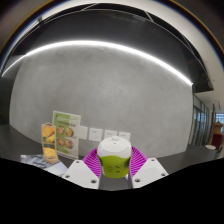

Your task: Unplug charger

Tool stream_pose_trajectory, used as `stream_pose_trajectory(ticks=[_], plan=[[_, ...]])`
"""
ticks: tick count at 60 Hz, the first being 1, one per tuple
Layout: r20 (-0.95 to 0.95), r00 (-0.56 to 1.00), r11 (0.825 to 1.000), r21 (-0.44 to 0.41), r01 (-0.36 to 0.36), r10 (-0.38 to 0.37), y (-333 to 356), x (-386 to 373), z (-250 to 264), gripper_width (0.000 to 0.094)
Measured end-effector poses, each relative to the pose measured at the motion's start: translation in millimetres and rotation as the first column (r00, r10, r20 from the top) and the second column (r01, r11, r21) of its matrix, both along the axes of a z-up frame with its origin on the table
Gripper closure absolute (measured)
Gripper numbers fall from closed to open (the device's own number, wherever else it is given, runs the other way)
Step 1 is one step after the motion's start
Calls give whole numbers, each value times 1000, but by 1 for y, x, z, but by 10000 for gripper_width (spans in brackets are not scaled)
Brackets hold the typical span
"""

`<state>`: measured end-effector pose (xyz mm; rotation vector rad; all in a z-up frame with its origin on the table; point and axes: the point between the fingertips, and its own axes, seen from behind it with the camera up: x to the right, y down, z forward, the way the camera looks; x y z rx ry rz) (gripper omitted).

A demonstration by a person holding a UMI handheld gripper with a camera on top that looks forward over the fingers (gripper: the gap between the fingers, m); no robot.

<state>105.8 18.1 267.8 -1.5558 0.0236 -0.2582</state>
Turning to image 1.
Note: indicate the yellow sign with wooden base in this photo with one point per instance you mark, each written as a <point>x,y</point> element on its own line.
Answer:
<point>49,140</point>

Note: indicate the glass partition with dark frame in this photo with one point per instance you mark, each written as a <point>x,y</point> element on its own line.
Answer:
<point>200,123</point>

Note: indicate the green and white charger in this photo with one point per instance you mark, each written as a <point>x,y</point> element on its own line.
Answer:
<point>113,160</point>

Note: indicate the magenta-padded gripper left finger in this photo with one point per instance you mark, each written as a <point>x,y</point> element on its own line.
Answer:
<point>78,173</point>

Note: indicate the green menu sign stand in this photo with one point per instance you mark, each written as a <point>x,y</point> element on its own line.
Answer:
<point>68,133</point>

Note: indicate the white ceiling light strip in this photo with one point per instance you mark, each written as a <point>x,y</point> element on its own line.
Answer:
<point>83,42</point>

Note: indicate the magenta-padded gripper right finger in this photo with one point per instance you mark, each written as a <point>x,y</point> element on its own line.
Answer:
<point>150,171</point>

